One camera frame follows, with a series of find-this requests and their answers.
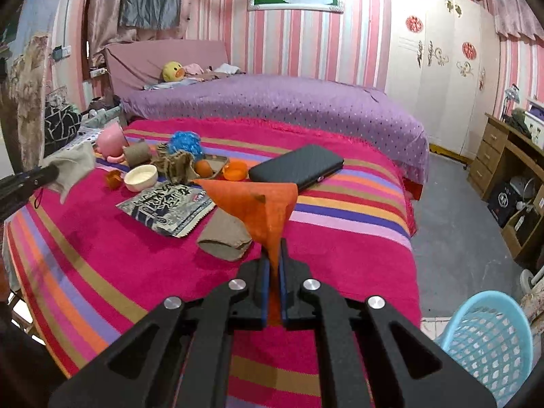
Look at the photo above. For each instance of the pink pig mug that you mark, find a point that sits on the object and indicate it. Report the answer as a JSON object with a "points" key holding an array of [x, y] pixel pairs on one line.
{"points": [[109, 140]]}

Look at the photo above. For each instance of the cardboard roll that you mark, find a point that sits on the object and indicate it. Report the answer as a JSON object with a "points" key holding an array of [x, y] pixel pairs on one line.
{"points": [[138, 154]]}

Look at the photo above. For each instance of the pink headboard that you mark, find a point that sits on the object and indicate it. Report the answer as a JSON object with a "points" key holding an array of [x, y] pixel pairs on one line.
{"points": [[140, 61]]}

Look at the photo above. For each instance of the white wardrobe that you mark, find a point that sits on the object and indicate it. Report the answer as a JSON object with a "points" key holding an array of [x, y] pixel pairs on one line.
{"points": [[446, 93]]}

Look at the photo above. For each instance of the white power strip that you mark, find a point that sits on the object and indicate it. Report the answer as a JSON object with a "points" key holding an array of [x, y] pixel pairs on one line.
{"points": [[97, 72]]}

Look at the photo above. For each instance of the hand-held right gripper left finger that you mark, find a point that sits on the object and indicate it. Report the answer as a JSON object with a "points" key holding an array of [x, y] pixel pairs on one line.
{"points": [[265, 297]]}

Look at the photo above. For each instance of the black zip case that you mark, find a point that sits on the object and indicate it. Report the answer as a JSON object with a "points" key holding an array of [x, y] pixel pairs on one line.
{"points": [[297, 165]]}

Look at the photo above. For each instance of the small orange cup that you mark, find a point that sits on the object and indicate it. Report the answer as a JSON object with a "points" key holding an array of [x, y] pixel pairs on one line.
{"points": [[234, 172]]}

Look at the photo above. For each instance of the blue plastic bag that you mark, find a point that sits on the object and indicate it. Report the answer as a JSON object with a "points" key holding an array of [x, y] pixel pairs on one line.
{"points": [[187, 142]]}

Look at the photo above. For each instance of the small orange toy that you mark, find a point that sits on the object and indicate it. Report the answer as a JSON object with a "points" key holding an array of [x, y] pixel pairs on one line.
{"points": [[114, 178]]}

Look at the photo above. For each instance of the purple dotted bedspread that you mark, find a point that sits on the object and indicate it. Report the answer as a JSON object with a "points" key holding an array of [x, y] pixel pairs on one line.
{"points": [[297, 106]]}

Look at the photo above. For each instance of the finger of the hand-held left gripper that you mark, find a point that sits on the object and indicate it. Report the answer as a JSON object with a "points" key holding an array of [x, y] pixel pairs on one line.
{"points": [[29, 177], [15, 205]]}

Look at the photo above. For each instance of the polka dot cloth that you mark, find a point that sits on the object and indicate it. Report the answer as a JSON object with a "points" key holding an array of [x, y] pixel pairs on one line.
{"points": [[85, 138]]}

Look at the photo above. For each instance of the grey cloth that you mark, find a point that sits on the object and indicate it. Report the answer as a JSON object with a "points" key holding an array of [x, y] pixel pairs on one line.
{"points": [[72, 165]]}

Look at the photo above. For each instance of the brown phone case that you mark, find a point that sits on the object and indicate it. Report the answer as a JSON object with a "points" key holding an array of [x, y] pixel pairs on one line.
{"points": [[219, 163]]}

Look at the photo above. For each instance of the black patterned bag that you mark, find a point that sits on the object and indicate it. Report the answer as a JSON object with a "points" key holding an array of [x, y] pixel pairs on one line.
{"points": [[61, 125]]}

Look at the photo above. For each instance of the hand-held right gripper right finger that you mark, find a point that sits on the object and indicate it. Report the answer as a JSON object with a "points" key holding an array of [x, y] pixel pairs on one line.
{"points": [[284, 301]]}

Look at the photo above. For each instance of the white box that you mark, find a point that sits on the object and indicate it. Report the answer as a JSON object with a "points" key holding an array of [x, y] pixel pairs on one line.
{"points": [[535, 117]]}

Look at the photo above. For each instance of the pink satin curtain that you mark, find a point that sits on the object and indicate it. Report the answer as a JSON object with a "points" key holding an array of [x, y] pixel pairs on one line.
{"points": [[106, 8]]}

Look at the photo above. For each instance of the beige sock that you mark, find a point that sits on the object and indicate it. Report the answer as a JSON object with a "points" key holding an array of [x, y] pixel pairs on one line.
{"points": [[223, 236]]}

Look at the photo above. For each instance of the yellow duck plush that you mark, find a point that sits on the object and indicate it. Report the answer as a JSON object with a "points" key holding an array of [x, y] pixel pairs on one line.
{"points": [[172, 72]]}

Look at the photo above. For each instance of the white cloth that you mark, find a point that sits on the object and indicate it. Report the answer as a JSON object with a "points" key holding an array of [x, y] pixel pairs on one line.
{"points": [[229, 68]]}

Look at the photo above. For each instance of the black and white snack packet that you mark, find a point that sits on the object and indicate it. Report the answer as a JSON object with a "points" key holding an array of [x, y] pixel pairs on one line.
{"points": [[165, 208]]}

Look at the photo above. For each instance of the small white bowl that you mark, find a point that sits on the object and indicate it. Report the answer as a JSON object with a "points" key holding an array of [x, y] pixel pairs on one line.
{"points": [[140, 177]]}

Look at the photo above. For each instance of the orange cloth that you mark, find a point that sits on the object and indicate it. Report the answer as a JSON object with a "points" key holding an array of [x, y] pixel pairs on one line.
{"points": [[255, 208]]}

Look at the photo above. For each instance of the light blue plastic basket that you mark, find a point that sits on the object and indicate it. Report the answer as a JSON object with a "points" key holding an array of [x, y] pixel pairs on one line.
{"points": [[488, 348]]}

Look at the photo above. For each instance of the wall socket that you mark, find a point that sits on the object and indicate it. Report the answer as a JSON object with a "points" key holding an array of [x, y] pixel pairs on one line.
{"points": [[60, 52]]}

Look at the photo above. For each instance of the wooden desk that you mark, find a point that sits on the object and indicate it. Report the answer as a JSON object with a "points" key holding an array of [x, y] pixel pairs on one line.
{"points": [[488, 153]]}

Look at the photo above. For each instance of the pink patterned valance curtain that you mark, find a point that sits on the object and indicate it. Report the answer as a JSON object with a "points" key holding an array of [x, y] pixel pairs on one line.
{"points": [[516, 17]]}

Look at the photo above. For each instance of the tangerine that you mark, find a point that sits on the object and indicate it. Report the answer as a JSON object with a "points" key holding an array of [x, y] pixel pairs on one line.
{"points": [[204, 168]]}

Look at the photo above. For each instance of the pink plush toy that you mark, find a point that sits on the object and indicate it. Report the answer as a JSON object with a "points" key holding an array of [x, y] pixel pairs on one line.
{"points": [[193, 69]]}

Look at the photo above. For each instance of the dark printed box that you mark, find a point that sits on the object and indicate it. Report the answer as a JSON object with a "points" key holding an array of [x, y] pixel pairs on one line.
{"points": [[501, 204]]}

